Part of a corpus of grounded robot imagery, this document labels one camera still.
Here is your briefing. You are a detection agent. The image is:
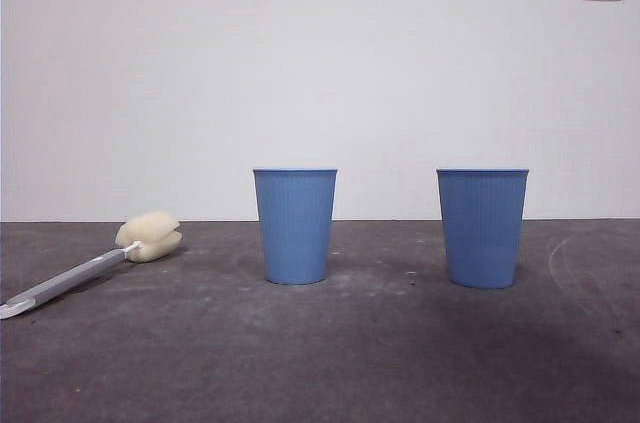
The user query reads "sponge cup brush grey handle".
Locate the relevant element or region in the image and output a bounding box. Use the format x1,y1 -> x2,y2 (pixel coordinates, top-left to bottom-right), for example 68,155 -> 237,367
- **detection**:
0,210 -> 182,320

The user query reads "blue ribbed plastic cup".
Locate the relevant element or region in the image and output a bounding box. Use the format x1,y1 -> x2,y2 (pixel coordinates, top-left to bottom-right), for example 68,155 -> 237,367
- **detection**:
252,167 -> 339,286
435,167 -> 530,289

